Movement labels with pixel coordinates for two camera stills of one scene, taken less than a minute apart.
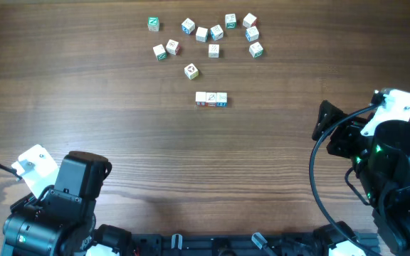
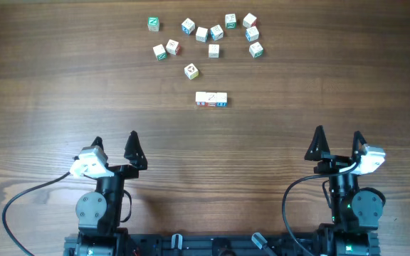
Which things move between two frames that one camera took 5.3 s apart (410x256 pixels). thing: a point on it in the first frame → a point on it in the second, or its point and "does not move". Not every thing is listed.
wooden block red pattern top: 211,99 does not move
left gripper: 27,199 → 137,160
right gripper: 327,119 → 332,162
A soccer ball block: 191,71 does not move
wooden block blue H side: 221,99 does not move
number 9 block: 200,98 does not move
